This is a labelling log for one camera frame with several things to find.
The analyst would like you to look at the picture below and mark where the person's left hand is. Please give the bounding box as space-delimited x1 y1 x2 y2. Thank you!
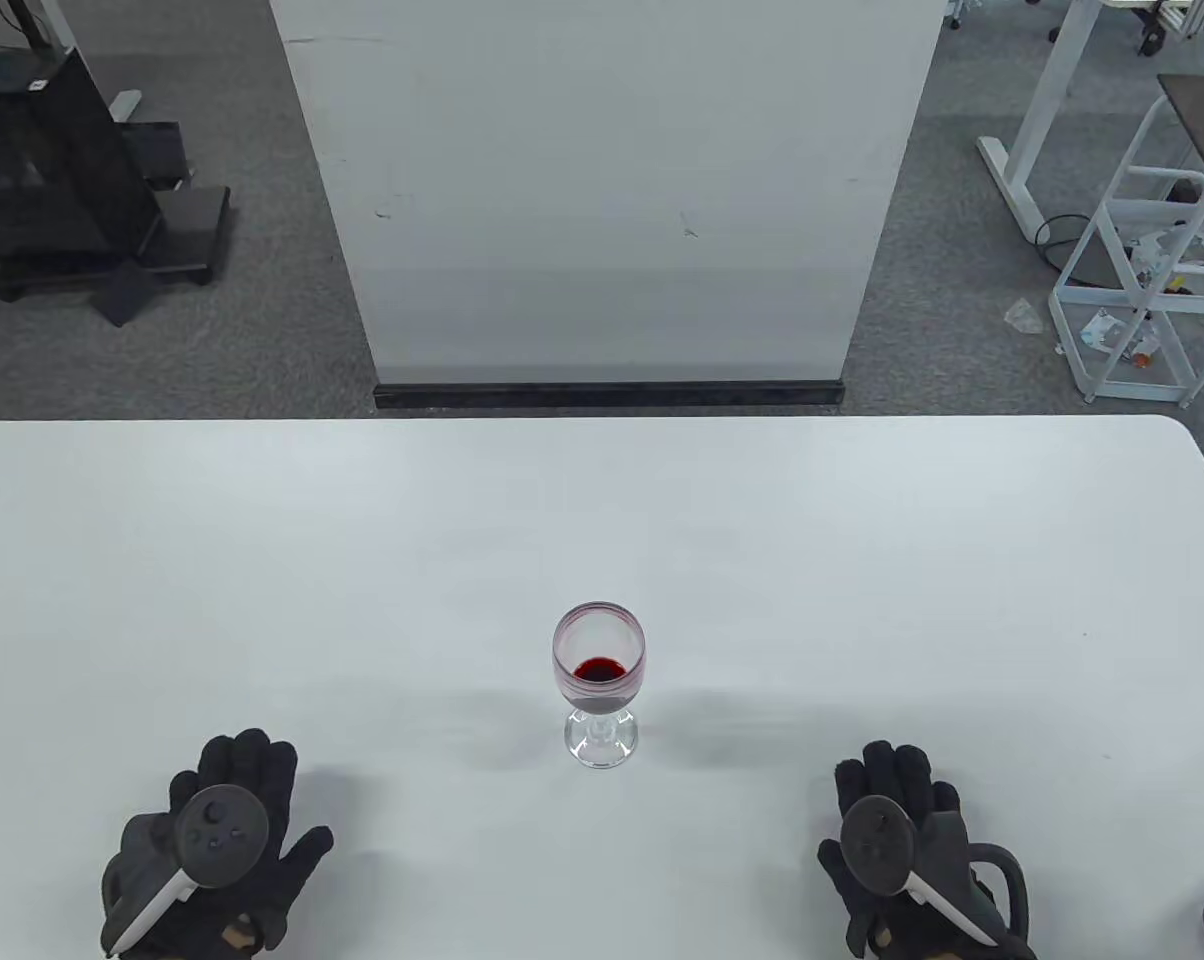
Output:
101 728 336 957

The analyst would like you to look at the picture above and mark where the person's right hand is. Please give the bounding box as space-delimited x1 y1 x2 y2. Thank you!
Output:
817 740 1039 960

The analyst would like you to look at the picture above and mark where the wine glass with red wine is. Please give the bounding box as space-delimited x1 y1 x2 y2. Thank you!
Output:
551 601 649 770

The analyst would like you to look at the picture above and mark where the black panel base bar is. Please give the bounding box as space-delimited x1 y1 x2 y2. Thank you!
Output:
373 378 846 411

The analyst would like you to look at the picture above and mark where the black equipment stand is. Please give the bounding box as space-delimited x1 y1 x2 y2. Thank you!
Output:
0 0 234 304

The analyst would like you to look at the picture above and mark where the white standing panel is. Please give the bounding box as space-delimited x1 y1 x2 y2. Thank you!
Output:
268 0 949 387

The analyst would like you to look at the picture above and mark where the dark controller with white handle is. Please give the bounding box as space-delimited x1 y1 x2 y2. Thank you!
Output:
101 785 271 959
839 795 1029 951

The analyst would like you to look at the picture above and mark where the white wire cart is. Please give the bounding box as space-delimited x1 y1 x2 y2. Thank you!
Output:
1049 95 1204 407

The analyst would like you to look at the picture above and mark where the black cable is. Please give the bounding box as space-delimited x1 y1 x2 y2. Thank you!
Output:
1035 213 1098 269

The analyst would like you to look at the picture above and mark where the white desk frame leg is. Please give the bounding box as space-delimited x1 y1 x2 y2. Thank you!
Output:
976 0 1108 243

